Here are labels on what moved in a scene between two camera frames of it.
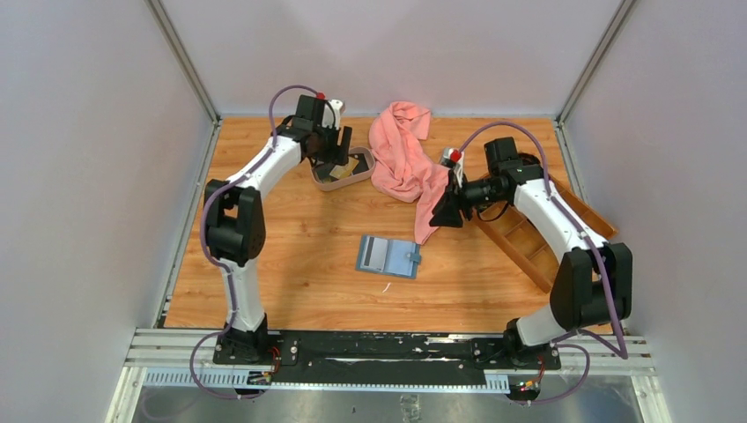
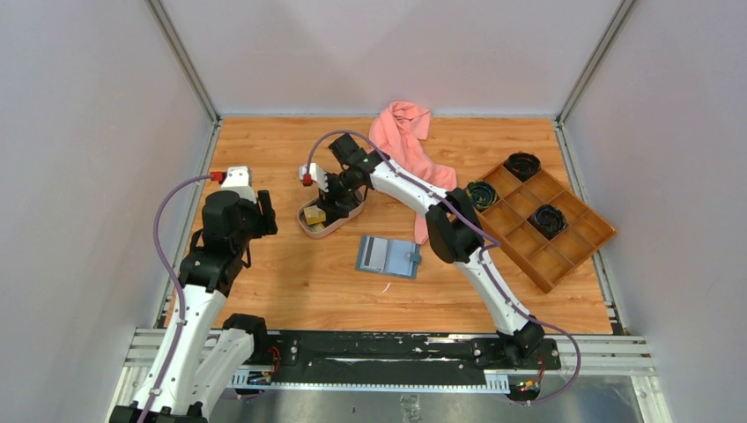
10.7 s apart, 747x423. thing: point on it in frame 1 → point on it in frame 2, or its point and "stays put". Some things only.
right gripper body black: (482, 191) → (341, 187)
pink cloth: (404, 166) stays put
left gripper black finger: (343, 151) → (269, 223)
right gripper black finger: (450, 210) → (337, 208)
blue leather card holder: (398, 257) stays put
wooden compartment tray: (519, 239) stays put
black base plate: (384, 357) stays put
